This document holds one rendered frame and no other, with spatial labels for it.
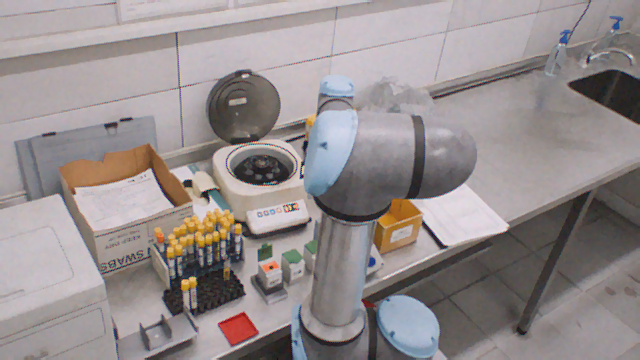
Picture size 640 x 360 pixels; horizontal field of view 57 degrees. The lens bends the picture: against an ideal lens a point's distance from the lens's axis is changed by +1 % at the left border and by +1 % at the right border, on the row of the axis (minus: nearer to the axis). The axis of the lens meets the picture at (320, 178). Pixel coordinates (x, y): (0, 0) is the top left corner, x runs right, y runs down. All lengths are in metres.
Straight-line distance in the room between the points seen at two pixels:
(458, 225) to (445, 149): 0.95
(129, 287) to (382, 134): 0.88
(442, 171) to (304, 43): 1.14
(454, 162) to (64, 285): 0.67
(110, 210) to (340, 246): 0.85
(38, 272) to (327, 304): 0.50
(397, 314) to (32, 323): 0.61
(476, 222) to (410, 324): 0.72
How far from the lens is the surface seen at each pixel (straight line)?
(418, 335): 1.06
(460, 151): 0.79
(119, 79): 1.62
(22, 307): 1.07
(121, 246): 1.45
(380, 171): 0.75
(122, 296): 1.45
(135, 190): 1.64
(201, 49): 1.67
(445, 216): 1.72
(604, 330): 2.93
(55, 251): 1.15
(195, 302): 1.37
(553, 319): 2.86
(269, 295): 1.41
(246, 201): 1.54
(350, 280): 0.92
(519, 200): 1.90
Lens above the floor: 1.95
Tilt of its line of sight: 37 degrees down
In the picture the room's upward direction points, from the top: 7 degrees clockwise
